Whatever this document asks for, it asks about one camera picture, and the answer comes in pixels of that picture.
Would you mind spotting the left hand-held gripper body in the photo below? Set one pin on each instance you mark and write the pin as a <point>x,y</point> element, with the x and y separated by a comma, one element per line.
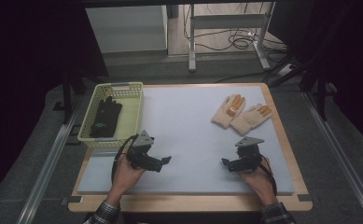
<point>140,152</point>

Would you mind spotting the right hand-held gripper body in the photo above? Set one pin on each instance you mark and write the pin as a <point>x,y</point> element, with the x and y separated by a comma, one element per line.
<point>249,155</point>

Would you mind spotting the cream glove with orange palm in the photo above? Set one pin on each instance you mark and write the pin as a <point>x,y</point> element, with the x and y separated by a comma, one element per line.
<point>227,112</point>
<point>250,119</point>

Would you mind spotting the pale green plastic basket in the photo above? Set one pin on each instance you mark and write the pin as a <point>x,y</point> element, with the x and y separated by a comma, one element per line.
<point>129,115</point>

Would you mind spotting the black glove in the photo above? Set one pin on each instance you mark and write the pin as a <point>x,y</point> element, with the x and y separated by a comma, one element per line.
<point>106,118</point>

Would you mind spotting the person's left hand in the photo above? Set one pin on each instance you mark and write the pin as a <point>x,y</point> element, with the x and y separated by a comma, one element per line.
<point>126,179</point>

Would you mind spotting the person's right hand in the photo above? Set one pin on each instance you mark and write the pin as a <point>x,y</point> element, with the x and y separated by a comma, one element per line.
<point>260,183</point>

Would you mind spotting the light grey foam mat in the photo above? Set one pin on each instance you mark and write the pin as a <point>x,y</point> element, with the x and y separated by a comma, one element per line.
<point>188,124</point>

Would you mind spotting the black stand leg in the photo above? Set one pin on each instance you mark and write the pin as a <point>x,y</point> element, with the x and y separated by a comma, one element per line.
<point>66,99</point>

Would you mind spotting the black tripod stand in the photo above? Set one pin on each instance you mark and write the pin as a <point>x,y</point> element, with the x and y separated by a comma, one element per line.
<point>319,90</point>

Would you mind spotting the white cabinet panel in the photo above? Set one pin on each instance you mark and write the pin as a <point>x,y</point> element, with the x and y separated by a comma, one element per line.
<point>126,29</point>

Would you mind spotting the aluminium floor rail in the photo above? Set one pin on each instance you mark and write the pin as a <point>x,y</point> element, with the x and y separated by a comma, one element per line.
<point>45,174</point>
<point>341,155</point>

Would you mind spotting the white metal stand frame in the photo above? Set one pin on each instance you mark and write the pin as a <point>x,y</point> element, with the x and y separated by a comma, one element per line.
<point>226,21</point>

